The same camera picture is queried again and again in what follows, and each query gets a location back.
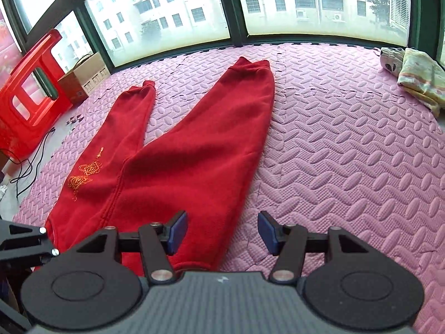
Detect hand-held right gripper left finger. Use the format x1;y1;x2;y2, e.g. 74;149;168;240
66;210;189;284

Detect white louvred vent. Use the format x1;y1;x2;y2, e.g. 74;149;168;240
387;0;412;30

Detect red plastic stool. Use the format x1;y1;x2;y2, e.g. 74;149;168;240
0;29;73;158

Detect white patterned cloth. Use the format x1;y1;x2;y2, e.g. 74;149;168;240
379;47;406;74

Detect black cable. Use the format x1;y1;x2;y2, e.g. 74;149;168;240
0;127;58;200

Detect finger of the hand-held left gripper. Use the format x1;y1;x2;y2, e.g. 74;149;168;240
0;219;59;272

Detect red pants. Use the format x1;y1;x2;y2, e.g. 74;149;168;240
33;57;276;274

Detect dark green window frame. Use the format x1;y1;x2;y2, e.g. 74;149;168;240
0;0;445;77

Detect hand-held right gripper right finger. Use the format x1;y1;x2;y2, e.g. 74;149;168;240
258;211;379;283

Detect pink foam mat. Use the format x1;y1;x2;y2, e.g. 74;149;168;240
14;42;445;334

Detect apartment building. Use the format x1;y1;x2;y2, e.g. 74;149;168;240
52;0;369;63

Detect yellow floral cloth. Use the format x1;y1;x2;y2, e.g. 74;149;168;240
397;48;445;119

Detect cardboard box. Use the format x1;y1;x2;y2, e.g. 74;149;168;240
57;52;112;105

